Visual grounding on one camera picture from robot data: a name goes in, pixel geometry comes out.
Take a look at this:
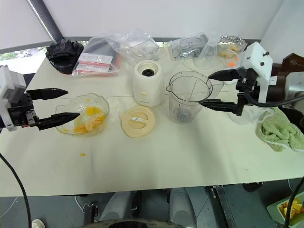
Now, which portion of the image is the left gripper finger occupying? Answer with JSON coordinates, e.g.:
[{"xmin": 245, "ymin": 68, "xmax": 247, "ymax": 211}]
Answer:
[
  {"xmin": 26, "ymin": 87, "xmax": 69, "ymax": 101},
  {"xmin": 37, "ymin": 112, "xmax": 80, "ymax": 131}
]

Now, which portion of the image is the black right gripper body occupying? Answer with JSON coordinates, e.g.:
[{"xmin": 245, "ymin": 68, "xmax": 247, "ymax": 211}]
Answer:
[{"xmin": 235, "ymin": 68, "xmax": 260, "ymax": 117}]

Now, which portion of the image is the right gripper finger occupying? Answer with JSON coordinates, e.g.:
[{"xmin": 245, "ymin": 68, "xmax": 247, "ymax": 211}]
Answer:
[
  {"xmin": 199, "ymin": 99, "xmax": 238, "ymax": 116},
  {"xmin": 208, "ymin": 68, "xmax": 241, "ymax": 83}
]

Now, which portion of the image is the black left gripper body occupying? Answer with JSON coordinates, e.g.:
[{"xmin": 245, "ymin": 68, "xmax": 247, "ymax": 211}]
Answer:
[{"xmin": 8, "ymin": 93, "xmax": 40, "ymax": 131}]

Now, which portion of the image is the cream blender lid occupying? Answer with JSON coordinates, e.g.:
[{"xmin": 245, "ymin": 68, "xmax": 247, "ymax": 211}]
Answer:
[{"xmin": 119, "ymin": 106, "xmax": 156, "ymax": 139}]

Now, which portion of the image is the clear plate with yellow food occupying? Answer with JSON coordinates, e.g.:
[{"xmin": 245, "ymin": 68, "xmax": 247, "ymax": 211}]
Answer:
[{"xmin": 55, "ymin": 93, "xmax": 110, "ymax": 137}]

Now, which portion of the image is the foil-covered bowl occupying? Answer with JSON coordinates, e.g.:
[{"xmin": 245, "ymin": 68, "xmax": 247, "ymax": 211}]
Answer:
[{"xmin": 217, "ymin": 35, "xmax": 247, "ymax": 59}]

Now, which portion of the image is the clear plastic cup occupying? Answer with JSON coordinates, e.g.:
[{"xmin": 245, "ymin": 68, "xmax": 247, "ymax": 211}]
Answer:
[{"xmin": 193, "ymin": 39, "xmax": 219, "ymax": 70}]

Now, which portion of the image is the clear blender jug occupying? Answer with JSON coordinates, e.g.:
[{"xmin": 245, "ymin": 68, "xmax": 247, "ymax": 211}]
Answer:
[{"xmin": 166, "ymin": 70, "xmax": 224, "ymax": 125}]

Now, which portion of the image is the clear bag with dark parts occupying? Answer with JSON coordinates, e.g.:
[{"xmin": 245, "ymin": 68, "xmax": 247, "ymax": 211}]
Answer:
[{"xmin": 168, "ymin": 33, "xmax": 210, "ymax": 60}]

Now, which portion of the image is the dark chair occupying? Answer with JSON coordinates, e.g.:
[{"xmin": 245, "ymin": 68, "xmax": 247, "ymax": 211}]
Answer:
[{"xmin": 282, "ymin": 53, "xmax": 304, "ymax": 73}]

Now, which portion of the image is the green towel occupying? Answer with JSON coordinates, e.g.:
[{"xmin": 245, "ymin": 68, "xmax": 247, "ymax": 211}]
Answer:
[{"xmin": 256, "ymin": 106, "xmax": 304, "ymax": 153}]

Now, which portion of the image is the bag of red-white packets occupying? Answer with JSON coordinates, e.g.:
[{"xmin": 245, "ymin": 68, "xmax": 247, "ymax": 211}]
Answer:
[{"xmin": 71, "ymin": 37, "xmax": 122, "ymax": 77}]

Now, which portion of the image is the dark window pillar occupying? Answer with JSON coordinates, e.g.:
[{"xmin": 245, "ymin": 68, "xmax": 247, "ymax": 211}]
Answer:
[{"xmin": 25, "ymin": 0, "xmax": 65, "ymax": 45}]

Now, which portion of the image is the cream blender base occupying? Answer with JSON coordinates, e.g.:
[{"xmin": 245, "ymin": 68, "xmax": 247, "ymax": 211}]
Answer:
[{"xmin": 133, "ymin": 60, "xmax": 165, "ymax": 107}]

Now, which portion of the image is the black object under table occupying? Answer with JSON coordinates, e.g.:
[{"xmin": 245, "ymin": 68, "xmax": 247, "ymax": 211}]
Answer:
[{"xmin": 242, "ymin": 181, "xmax": 265, "ymax": 193}]

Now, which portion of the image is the clear bag with container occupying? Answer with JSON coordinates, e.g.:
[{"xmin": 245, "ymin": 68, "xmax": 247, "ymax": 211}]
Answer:
[{"xmin": 103, "ymin": 28, "xmax": 161, "ymax": 63}]

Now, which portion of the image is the white round floor object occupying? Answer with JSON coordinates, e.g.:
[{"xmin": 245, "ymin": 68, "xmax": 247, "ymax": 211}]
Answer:
[{"xmin": 31, "ymin": 218, "xmax": 45, "ymax": 228}]

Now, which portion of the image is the grey rounded shape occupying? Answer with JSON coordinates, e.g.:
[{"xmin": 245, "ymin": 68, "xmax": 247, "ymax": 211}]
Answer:
[
  {"xmin": 169, "ymin": 187, "xmax": 198, "ymax": 227},
  {"xmin": 99, "ymin": 190, "xmax": 136, "ymax": 222}
]

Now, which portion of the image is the green tray of orange pieces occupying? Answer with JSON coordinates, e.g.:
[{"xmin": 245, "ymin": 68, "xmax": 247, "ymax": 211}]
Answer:
[{"xmin": 266, "ymin": 194, "xmax": 304, "ymax": 227}]

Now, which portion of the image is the dark rounded robot torso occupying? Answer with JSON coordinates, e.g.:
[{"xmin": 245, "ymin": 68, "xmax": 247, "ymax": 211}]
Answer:
[{"xmin": 82, "ymin": 218, "xmax": 191, "ymax": 228}]

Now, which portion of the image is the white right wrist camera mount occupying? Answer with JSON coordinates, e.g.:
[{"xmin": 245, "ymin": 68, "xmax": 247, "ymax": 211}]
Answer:
[{"xmin": 240, "ymin": 41, "xmax": 274, "ymax": 103}]

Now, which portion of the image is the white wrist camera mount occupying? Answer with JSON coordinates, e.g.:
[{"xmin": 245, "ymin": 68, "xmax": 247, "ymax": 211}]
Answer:
[
  {"xmin": 0, "ymin": 66, "xmax": 27, "ymax": 132},
  {"xmin": 240, "ymin": 41, "xmax": 274, "ymax": 103}
]

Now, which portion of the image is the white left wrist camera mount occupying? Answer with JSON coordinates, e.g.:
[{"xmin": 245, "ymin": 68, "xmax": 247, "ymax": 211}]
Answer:
[{"xmin": 0, "ymin": 66, "xmax": 27, "ymax": 132}]

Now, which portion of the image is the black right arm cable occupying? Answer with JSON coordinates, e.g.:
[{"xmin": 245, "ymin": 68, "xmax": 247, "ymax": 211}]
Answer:
[{"xmin": 242, "ymin": 88, "xmax": 304, "ymax": 228}]

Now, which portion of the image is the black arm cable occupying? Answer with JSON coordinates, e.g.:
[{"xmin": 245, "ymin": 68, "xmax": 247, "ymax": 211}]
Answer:
[
  {"xmin": 242, "ymin": 88, "xmax": 304, "ymax": 228},
  {"xmin": 0, "ymin": 152, "xmax": 32, "ymax": 228}
]

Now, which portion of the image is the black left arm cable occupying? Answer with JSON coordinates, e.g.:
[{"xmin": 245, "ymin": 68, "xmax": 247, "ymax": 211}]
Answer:
[{"xmin": 0, "ymin": 152, "xmax": 32, "ymax": 228}]

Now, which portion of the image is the black table frame leg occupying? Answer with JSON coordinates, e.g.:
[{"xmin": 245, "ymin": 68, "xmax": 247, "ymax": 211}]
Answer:
[
  {"xmin": 82, "ymin": 201, "xmax": 100, "ymax": 228},
  {"xmin": 205, "ymin": 185, "xmax": 236, "ymax": 228}
]

